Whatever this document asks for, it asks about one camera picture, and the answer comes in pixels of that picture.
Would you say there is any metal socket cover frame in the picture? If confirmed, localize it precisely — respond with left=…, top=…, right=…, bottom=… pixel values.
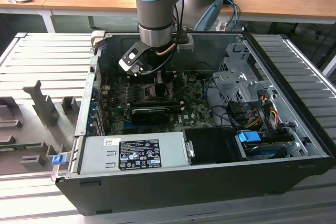
left=171, top=72, right=188, bottom=97

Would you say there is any CPU socket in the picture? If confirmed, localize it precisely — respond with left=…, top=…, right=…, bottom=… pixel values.
left=143, top=83, right=171, bottom=100

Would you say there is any black expansion slot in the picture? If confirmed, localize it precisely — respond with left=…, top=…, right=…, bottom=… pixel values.
left=130, top=100, right=183, bottom=107

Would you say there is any black graphics card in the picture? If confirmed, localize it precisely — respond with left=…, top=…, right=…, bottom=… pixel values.
left=130, top=106, right=171, bottom=126

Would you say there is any green motherboard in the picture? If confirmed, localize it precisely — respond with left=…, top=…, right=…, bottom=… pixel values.
left=104, top=70, right=218, bottom=135

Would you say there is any silver metal drive cage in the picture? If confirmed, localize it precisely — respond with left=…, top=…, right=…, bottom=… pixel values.
left=212, top=40, right=280, bottom=106

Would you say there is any black plastic air shroud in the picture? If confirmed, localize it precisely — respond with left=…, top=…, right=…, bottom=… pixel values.
left=182, top=126, right=239, bottom=165

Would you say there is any silver power supply unit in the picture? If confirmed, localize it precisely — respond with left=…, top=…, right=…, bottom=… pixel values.
left=77, top=130, right=195, bottom=175

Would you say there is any hard disk in blue carrier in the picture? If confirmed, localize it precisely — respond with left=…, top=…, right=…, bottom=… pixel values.
left=236, top=131, right=300, bottom=161

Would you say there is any grey parts rack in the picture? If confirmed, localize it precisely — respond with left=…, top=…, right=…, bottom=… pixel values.
left=0, top=79, right=83, bottom=176

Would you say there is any blue plastic clip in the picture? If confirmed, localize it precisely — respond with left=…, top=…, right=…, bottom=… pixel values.
left=51, top=154, right=66, bottom=167

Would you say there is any black PC case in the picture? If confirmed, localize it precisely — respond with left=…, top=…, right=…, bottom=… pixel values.
left=54, top=31, right=332, bottom=216

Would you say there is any green RAM stick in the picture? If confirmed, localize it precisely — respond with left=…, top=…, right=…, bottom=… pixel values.
left=0, top=142, right=44, bottom=151

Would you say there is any copper-coloured hose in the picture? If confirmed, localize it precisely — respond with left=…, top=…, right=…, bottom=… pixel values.
left=156, top=44, right=176, bottom=57

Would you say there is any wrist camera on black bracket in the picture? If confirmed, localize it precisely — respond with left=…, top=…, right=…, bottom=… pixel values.
left=118, top=40, right=148, bottom=78

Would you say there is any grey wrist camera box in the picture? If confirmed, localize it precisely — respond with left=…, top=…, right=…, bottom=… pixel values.
left=176, top=34, right=195, bottom=52

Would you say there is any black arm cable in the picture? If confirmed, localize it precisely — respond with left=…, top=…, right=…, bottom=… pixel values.
left=172, top=0, right=186, bottom=45

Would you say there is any blue cable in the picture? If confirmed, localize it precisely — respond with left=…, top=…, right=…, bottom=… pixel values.
left=223, top=0, right=242, bottom=32

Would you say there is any yellow orange power wire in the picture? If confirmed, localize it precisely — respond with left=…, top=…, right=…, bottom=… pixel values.
left=270, top=103, right=279, bottom=128

